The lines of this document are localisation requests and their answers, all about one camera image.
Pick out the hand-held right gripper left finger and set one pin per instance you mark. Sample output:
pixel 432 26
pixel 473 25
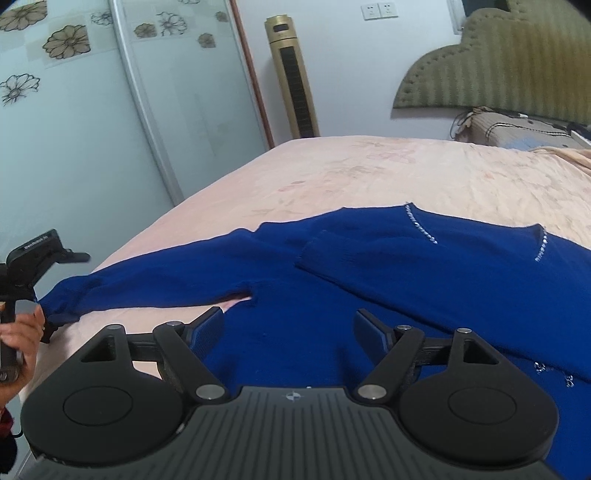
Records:
pixel 207 328

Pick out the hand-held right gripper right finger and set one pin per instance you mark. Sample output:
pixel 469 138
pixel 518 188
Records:
pixel 370 330

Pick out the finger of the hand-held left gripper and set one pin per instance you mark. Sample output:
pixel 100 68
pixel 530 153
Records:
pixel 47 332
pixel 74 257

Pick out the blue knit sweater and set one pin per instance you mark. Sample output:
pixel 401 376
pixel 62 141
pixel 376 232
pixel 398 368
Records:
pixel 323 277

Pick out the person's left hand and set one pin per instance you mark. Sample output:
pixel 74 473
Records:
pixel 31 334

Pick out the flower-print sliding wardrobe door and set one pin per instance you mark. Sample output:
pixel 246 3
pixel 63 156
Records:
pixel 69 152
pixel 203 78

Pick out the pink bed blanket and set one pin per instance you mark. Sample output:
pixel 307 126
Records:
pixel 369 170

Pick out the brown wooden wardrobe trim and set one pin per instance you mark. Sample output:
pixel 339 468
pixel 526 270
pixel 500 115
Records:
pixel 249 74

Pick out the gold tower fan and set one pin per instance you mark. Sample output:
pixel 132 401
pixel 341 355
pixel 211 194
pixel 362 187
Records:
pixel 295 78

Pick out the olive padded headboard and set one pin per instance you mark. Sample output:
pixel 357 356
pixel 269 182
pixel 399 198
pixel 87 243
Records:
pixel 498 64

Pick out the window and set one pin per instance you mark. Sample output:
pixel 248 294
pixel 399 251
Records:
pixel 459 18

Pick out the white wall socket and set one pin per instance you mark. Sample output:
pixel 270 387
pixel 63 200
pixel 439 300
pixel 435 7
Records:
pixel 388 9
pixel 370 11

